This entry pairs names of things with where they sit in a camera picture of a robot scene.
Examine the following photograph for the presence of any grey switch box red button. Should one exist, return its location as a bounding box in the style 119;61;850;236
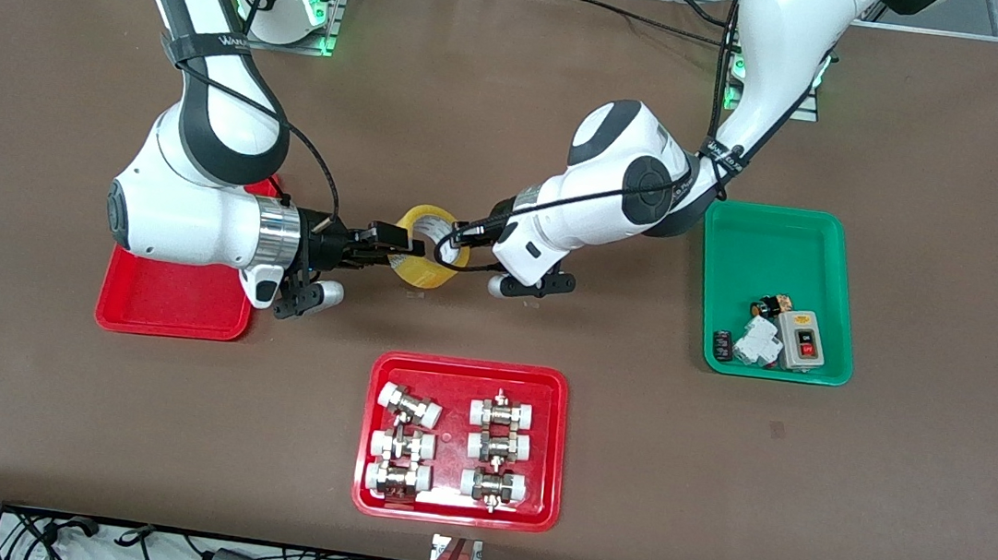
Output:
772;307;830;375

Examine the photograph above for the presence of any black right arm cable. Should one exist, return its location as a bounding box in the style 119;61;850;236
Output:
156;0;364;232

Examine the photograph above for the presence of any empty red plastic tray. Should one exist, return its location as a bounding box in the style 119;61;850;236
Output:
93;158;284;347

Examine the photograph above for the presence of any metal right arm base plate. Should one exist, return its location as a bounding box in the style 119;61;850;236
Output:
239;0;350;58

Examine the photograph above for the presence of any small silver bracket plate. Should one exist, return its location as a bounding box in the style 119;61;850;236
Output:
430;534;484;560

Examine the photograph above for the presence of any red tray with fittings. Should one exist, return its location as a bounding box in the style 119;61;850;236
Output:
350;348;575;536

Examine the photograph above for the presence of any white circuit breaker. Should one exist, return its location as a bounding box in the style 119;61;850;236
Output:
731;315;785;370

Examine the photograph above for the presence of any black cable on table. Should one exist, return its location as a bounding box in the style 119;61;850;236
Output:
571;0;743;54

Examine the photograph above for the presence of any metal fitting with white caps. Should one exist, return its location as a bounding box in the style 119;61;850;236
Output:
468;387;539;433
368;424;437;466
457;464;529;517
362;459;434;504
464;427;533;468
374;381;446;431

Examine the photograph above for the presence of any green plastic tray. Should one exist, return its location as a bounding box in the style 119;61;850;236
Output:
688;198;870;389

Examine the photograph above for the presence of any yellow tape roll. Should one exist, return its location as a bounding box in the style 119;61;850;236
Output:
391;202;476;293

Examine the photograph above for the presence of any small black brown component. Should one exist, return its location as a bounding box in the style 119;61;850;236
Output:
754;292;797;323

